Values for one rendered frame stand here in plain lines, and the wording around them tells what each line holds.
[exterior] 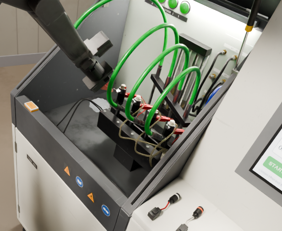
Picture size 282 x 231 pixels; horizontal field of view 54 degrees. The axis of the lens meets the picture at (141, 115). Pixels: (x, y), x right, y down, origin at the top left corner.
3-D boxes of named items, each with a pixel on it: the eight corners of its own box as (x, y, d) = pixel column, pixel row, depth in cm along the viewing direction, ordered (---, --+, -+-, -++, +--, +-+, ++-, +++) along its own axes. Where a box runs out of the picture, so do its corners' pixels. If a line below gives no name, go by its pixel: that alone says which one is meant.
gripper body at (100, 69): (116, 72, 92) (104, 57, 86) (92, 92, 92) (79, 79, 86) (107, 63, 96) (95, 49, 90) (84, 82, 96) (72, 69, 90)
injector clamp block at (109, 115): (94, 139, 118) (99, 110, 109) (111, 130, 125) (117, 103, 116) (152, 192, 102) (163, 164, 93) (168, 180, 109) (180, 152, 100)
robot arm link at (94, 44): (60, 42, 77) (80, 66, 77) (92, 15, 77) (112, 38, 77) (72, 53, 89) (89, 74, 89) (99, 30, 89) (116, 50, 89)
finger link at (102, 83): (121, 91, 98) (108, 75, 91) (105, 104, 98) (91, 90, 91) (112, 81, 102) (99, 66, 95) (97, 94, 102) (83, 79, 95)
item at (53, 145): (16, 128, 118) (14, 96, 109) (25, 124, 121) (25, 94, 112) (111, 236, 89) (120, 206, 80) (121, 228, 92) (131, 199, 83)
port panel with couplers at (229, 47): (192, 106, 115) (221, 34, 97) (196, 103, 117) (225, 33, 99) (218, 123, 109) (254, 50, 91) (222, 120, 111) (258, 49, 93)
